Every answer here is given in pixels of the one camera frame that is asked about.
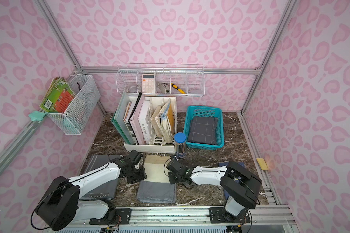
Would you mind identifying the teal plastic basket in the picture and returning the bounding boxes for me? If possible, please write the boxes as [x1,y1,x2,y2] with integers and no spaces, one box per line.
[183,105,224,150]

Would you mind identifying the brown paper envelopes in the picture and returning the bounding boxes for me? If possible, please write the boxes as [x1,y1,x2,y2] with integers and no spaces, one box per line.
[150,99,175,144]

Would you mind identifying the blue lid pencil jar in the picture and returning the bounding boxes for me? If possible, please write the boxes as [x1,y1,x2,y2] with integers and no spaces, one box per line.
[174,133,186,159]

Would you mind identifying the beige cream grey pillowcase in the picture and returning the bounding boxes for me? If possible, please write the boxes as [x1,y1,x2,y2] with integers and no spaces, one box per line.
[137,155,176,204]

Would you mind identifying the white wire wall shelf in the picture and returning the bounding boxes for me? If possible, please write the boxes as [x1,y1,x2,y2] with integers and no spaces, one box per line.
[116,64,205,97]

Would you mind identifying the white file organiser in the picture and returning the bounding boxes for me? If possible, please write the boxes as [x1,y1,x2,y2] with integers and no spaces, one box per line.
[124,96,178,154]

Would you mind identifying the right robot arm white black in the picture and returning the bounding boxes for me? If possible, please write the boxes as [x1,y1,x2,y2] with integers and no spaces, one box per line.
[164,158,262,225]

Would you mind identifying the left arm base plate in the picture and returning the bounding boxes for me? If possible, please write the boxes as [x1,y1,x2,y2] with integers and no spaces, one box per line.
[89,207,132,226]

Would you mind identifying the mint green clip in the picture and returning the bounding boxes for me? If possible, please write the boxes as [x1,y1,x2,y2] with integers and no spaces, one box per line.
[28,111,48,121]

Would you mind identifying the clear dome in shelf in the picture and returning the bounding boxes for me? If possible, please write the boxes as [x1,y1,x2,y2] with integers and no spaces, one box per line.
[126,85,138,93]

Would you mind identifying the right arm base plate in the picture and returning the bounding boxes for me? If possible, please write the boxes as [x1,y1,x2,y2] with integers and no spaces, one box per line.
[209,207,251,225]

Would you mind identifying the white mesh wall basket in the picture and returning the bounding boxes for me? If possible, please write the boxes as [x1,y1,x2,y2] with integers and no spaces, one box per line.
[48,74,101,135]

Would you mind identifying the yellow utility knife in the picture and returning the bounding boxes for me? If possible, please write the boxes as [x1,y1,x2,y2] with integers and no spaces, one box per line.
[171,83,186,94]

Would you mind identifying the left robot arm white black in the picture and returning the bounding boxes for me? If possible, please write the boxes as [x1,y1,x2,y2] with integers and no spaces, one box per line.
[32,150,147,231]

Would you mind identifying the green folder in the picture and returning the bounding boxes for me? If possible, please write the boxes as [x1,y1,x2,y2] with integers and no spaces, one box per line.
[111,92,136,145]

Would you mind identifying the pink calculator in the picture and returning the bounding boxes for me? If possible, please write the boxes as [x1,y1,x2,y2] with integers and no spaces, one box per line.
[142,74,155,93]

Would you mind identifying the yellow sticky note pad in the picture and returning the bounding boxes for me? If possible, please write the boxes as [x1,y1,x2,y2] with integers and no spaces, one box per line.
[256,158,269,170]

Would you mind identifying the grey stapler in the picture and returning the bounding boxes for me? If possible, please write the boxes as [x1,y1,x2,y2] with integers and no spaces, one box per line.
[158,83,171,94]

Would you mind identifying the dark grey checked pillowcase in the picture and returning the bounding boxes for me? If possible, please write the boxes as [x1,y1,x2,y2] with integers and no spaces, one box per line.
[188,116,218,145]

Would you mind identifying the green red booklet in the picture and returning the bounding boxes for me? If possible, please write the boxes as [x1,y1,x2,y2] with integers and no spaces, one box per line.
[40,77,76,114]

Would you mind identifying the pink white book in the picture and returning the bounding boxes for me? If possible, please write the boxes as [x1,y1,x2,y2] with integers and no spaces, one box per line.
[129,92,151,145]

